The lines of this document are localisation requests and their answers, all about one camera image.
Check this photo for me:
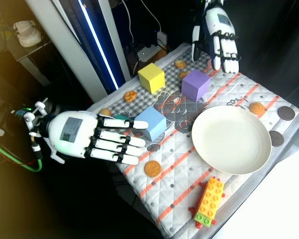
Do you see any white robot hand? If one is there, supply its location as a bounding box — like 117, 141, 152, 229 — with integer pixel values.
191, 1, 241, 74
41, 111, 150, 165

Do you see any purple foam cube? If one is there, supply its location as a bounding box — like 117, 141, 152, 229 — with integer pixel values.
181, 69, 211, 102

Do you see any yellow foam cube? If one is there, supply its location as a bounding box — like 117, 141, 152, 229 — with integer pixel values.
138, 62, 165, 94

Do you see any blue foam cube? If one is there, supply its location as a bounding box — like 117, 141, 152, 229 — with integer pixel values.
134, 106, 167, 142

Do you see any cream round plate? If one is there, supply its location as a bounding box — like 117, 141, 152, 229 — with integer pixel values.
191, 105, 272, 176

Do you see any white power adapter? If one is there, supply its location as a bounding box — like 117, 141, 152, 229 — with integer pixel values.
156, 31, 168, 47

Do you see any white power strip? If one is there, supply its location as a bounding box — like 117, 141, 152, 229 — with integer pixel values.
137, 46, 162, 63

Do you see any grey shelf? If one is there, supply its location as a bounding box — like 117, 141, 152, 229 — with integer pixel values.
4, 37, 55, 87

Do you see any white moulded object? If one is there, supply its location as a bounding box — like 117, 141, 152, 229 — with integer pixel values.
13, 20, 42, 48

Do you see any brown toy cookie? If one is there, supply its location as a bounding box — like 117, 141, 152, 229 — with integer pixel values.
277, 106, 296, 121
269, 130, 285, 147

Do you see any grey quilt with bear print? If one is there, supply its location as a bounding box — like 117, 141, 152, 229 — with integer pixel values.
86, 42, 299, 235

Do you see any orange and green brick toy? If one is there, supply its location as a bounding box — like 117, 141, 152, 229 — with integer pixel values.
188, 176, 226, 229

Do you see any green cable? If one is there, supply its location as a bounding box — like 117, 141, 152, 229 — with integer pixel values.
0, 134, 43, 173

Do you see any white cable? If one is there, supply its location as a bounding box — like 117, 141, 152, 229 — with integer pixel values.
121, 0, 135, 44
139, 0, 163, 32

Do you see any white post with blue light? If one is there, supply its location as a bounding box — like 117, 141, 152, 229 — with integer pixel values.
24, 0, 132, 103

